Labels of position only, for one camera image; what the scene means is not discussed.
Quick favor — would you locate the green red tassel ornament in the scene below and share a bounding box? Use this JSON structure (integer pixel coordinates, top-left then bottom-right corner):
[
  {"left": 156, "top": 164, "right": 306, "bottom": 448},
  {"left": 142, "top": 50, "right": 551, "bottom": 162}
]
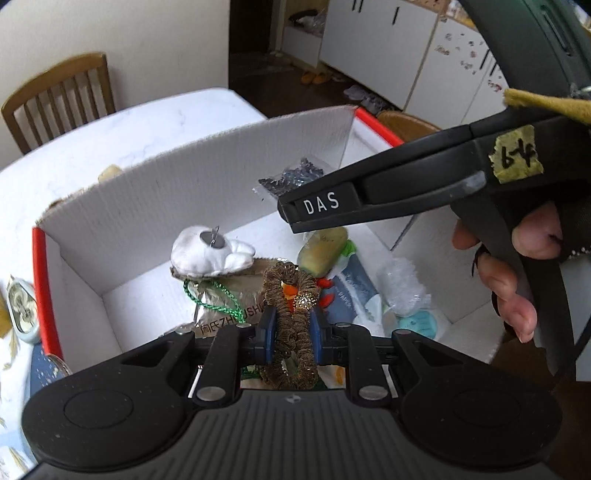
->
[{"left": 183, "top": 269, "right": 332, "bottom": 331}]

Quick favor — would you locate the brown woven bracelet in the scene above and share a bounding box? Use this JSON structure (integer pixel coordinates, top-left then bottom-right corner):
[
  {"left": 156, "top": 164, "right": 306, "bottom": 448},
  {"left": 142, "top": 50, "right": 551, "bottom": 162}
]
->
[{"left": 257, "top": 260, "right": 322, "bottom": 392}]

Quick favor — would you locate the wooden chair behind table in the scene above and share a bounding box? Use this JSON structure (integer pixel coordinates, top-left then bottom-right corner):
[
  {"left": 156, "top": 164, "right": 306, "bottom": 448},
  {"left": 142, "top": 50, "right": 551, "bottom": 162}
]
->
[{"left": 1, "top": 52, "right": 116, "bottom": 155}]

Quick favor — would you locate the person's right hand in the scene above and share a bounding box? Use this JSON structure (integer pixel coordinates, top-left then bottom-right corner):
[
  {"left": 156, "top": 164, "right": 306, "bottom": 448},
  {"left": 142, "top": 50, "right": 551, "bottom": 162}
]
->
[{"left": 451, "top": 202, "right": 565, "bottom": 344}]

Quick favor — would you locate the red white cardboard box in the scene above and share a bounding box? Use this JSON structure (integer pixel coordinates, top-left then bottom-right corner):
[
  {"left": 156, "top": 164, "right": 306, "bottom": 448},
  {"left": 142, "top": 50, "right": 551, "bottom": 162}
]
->
[{"left": 31, "top": 104, "right": 514, "bottom": 370}]

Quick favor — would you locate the white green embroidered sachet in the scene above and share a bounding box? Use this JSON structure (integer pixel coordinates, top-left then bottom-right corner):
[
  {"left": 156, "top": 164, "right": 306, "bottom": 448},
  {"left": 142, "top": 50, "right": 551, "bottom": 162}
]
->
[{"left": 240, "top": 365, "right": 346, "bottom": 390}]

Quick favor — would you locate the silver foil snack bag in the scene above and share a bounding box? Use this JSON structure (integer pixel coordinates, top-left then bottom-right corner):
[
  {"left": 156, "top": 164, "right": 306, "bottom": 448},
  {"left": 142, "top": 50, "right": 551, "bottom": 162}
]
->
[{"left": 172, "top": 258, "right": 277, "bottom": 338}]

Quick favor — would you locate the white wooden wall cabinet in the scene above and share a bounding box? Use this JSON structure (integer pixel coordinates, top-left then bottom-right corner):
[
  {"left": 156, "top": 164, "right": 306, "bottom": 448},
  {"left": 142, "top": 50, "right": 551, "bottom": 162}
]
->
[{"left": 281, "top": 1, "right": 507, "bottom": 129}]

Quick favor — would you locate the white blue printed pouch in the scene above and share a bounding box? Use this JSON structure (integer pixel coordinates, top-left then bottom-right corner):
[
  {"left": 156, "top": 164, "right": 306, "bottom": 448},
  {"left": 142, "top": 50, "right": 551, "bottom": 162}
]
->
[{"left": 322, "top": 240, "right": 384, "bottom": 337}]

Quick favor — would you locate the black beads plastic bag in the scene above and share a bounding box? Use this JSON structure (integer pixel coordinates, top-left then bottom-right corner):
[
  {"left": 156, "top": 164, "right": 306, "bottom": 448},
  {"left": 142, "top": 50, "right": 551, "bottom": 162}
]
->
[{"left": 253, "top": 157, "right": 325, "bottom": 199}]

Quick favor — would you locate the clear plastic bag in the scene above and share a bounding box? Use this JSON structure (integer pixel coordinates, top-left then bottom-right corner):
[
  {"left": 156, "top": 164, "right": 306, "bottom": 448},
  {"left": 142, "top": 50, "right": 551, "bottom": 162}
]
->
[{"left": 378, "top": 258, "right": 432, "bottom": 317}]

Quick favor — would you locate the beige small block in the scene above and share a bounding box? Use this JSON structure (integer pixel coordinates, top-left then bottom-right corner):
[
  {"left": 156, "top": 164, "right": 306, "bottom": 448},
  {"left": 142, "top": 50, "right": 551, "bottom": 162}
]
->
[{"left": 98, "top": 165, "right": 123, "bottom": 183}]

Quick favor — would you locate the light blue oval device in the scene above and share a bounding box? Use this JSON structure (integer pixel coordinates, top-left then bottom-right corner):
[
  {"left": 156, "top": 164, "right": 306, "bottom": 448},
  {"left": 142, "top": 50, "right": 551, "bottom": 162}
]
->
[{"left": 397, "top": 310, "right": 439, "bottom": 340}]

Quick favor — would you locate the wooden chair beside box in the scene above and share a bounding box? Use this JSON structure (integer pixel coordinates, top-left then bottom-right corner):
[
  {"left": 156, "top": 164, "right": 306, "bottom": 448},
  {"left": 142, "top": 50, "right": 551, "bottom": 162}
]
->
[{"left": 377, "top": 111, "right": 440, "bottom": 142}]

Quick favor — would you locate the pale green oval case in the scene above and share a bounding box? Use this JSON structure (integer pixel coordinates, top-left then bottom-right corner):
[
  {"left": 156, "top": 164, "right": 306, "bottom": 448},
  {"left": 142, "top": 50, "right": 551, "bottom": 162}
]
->
[{"left": 7, "top": 277, "right": 41, "bottom": 345}]

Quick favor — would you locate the beige soap bar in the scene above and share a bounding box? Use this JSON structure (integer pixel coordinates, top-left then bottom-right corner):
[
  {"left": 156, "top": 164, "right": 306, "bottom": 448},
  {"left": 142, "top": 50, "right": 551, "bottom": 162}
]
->
[{"left": 297, "top": 227, "right": 349, "bottom": 278}]

